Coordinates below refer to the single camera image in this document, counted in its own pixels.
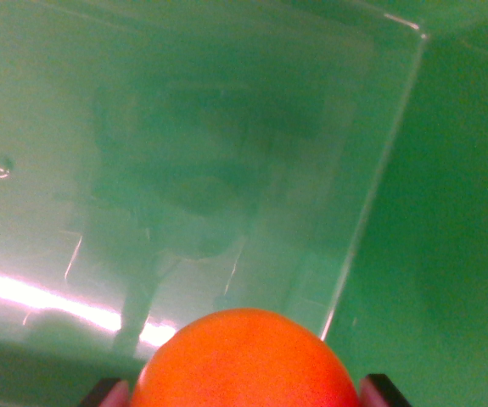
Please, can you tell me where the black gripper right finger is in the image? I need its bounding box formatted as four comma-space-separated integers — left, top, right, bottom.
359, 373, 414, 407

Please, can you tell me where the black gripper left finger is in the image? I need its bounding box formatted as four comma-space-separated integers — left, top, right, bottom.
77, 377, 131, 407

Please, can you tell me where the yellow orange peach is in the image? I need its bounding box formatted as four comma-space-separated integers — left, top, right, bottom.
127, 308, 362, 407

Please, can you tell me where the green plastic bin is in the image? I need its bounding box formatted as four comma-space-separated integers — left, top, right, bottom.
0, 0, 488, 407

